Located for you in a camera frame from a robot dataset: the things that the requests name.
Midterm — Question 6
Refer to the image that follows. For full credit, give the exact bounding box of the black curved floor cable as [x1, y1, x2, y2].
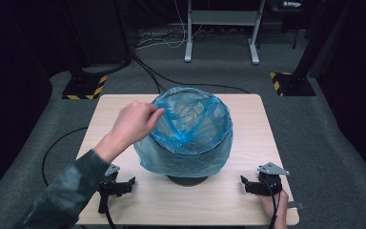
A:
[41, 126, 90, 188]

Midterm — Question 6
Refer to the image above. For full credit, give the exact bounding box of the long black floor cable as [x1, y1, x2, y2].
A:
[132, 54, 251, 94]

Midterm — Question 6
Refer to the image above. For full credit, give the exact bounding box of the grey tape strip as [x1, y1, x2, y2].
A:
[287, 200, 306, 211]

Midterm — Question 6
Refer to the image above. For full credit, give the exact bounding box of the tangle of floor cables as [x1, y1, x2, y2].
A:
[134, 27, 204, 51]

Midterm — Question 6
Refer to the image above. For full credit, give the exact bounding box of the grey metal stand frame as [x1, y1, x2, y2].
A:
[183, 0, 267, 66]

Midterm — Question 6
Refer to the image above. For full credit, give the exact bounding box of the person's left hand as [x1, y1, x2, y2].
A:
[107, 100, 167, 151]

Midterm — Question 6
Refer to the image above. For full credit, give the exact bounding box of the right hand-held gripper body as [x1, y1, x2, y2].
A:
[256, 162, 291, 197]

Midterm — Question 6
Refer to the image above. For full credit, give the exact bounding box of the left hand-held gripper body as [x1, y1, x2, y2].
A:
[97, 163, 126, 215]

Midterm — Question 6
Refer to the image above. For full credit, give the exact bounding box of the blue plastic bag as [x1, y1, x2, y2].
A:
[132, 86, 234, 179]

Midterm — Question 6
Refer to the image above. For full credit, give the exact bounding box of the black stand with striped base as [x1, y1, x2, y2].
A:
[61, 60, 109, 101]
[269, 0, 354, 97]

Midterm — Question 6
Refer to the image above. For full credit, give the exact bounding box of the dark side table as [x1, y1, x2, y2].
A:
[270, 0, 307, 51]

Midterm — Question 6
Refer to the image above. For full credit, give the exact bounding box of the black mesh wastebasket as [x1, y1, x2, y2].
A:
[166, 173, 210, 188]

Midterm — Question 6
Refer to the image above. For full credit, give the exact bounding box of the right hand-held gripper cable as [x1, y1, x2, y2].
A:
[265, 179, 282, 229]

